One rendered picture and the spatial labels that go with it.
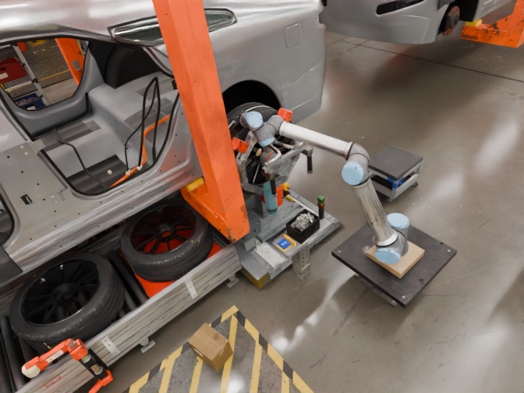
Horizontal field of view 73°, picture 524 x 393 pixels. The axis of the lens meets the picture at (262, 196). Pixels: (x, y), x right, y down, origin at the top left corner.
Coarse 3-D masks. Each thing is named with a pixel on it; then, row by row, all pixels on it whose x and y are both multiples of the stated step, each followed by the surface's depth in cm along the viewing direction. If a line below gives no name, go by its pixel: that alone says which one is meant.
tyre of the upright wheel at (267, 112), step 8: (248, 104) 251; (256, 104) 252; (264, 104) 261; (232, 112) 246; (264, 112) 240; (272, 112) 244; (232, 120) 241; (264, 120) 243; (248, 128) 236; (232, 136) 236; (240, 136) 235; (248, 192) 265
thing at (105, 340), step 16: (224, 256) 255; (192, 272) 244; (208, 272) 252; (176, 288) 238; (192, 288) 248; (144, 304) 230; (160, 304) 235; (128, 320) 223; (144, 320) 232; (96, 336) 217; (112, 336) 221; (96, 352) 218; (112, 352) 226; (48, 368) 205; (64, 368) 207; (32, 384) 199; (48, 384) 205
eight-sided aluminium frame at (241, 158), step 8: (248, 136) 234; (240, 152) 236; (248, 152) 235; (240, 160) 235; (296, 160) 272; (240, 168) 237; (240, 176) 246; (280, 176) 275; (288, 176) 274; (248, 184) 249; (280, 184) 272; (256, 192) 258
